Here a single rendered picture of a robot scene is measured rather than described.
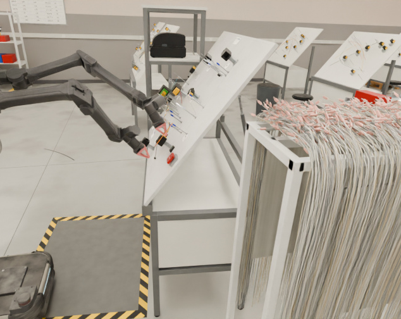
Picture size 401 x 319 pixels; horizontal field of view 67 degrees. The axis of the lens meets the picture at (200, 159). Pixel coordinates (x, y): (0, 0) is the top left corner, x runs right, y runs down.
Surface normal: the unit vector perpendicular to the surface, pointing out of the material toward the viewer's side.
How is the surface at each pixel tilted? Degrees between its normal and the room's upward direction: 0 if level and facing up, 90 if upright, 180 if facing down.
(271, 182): 90
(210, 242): 90
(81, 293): 0
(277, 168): 90
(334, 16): 90
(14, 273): 0
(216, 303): 0
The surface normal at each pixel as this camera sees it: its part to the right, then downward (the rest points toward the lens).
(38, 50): 0.24, 0.42
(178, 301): 0.04, -0.91
